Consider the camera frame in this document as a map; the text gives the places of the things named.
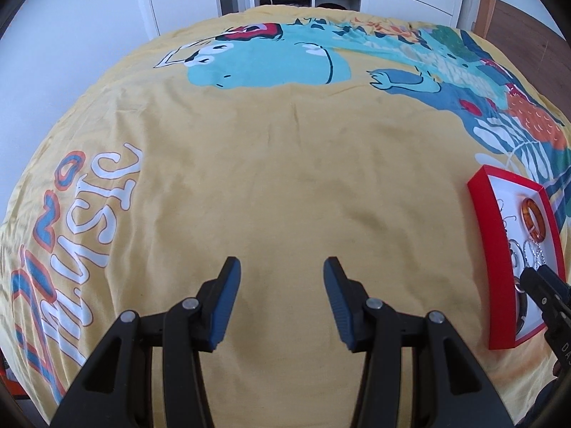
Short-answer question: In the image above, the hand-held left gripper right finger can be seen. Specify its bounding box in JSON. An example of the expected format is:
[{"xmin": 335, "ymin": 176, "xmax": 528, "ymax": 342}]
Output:
[{"xmin": 323, "ymin": 256, "xmax": 514, "ymax": 428}]

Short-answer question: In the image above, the red jewelry box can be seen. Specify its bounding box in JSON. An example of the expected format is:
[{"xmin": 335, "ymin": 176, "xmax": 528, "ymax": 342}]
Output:
[{"xmin": 468, "ymin": 165, "xmax": 568, "ymax": 351}]

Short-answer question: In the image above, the red object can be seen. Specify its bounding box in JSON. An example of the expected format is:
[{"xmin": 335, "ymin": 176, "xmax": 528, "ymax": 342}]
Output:
[{"xmin": 0, "ymin": 357, "xmax": 28, "ymax": 400}]

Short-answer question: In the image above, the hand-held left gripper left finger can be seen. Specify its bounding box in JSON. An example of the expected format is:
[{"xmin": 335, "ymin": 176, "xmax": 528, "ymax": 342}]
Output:
[{"xmin": 47, "ymin": 256, "xmax": 242, "ymax": 428}]

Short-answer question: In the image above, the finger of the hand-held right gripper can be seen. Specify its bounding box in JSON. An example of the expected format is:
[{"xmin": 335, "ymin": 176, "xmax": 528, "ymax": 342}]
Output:
[
  {"xmin": 537, "ymin": 265, "xmax": 571, "ymax": 306},
  {"xmin": 520, "ymin": 267, "xmax": 558, "ymax": 319}
]

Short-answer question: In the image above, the dark brown bangle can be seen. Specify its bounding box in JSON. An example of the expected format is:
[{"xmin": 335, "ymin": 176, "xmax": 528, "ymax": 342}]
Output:
[{"xmin": 513, "ymin": 276, "xmax": 531, "ymax": 338}]

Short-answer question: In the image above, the yellow dinosaur printed blanket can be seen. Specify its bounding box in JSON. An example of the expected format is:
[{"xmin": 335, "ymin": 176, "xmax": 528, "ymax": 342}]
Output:
[{"xmin": 0, "ymin": 4, "xmax": 571, "ymax": 428}]

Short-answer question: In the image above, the wooden headboard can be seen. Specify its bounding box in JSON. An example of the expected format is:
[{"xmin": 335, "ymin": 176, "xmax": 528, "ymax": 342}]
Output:
[{"xmin": 472, "ymin": 0, "xmax": 571, "ymax": 95}]

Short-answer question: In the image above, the amber bangle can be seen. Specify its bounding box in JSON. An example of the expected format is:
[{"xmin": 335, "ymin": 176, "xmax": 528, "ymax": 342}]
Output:
[{"xmin": 519, "ymin": 197, "xmax": 550, "ymax": 242}]

